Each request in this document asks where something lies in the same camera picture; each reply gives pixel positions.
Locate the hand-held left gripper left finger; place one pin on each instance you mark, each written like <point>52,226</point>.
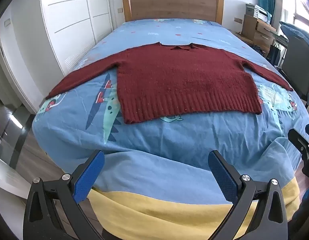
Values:
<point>89,175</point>

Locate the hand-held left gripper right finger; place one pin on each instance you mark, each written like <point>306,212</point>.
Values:
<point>223,177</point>

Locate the dark red knitted sweater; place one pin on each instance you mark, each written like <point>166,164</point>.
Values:
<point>182,80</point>

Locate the bed with blue dinosaur sheet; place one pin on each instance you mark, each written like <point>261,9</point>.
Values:
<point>169,142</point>

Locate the grey chair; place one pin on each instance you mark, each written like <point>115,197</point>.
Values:
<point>297,62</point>

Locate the yellow blanket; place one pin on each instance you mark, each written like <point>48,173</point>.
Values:
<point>157,217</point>

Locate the dark bag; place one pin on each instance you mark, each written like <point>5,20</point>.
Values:
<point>275,56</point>

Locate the blue pillow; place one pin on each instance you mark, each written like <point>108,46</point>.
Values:
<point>297,31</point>

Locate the wooden dresser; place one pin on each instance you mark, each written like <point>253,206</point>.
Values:
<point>257,31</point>

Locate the printer on cabinet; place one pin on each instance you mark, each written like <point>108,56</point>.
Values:
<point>252,9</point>

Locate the white wardrobe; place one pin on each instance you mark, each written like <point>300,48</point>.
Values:
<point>74,22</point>

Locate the wooden headboard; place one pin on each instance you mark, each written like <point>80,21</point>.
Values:
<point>172,5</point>

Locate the beige wall socket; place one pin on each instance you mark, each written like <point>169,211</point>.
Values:
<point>238,20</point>

